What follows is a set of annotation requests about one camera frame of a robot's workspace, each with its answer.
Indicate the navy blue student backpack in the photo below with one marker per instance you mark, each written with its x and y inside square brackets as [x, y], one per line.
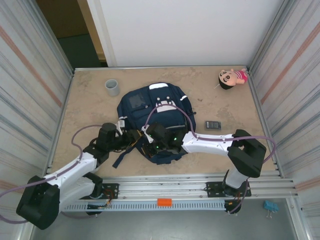
[140, 110]

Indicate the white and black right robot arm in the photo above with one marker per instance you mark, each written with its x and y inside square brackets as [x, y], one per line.
[207, 145]

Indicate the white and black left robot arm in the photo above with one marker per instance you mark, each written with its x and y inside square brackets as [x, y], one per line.
[72, 167]

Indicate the grey plastic cup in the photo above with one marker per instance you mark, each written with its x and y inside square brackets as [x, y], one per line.
[112, 88]

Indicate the orange block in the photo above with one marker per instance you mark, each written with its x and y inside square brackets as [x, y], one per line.
[164, 202]

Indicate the black calculator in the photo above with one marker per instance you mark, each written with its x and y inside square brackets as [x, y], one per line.
[213, 125]

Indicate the aluminium table edge bar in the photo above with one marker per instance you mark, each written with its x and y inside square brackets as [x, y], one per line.
[162, 68]

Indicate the grey metal shelf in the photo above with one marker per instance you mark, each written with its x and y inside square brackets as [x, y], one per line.
[162, 227]

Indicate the plush doll with pink shirt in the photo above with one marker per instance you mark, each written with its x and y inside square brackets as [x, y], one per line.
[226, 78]

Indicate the blue binder clip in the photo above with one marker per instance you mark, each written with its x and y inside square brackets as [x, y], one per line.
[270, 205]

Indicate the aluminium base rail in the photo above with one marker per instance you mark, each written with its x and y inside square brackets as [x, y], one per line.
[162, 186]

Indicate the white door frame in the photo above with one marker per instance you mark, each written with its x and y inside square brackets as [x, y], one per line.
[101, 30]

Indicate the aluminium frame post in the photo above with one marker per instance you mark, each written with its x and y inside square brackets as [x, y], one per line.
[56, 42]
[268, 37]

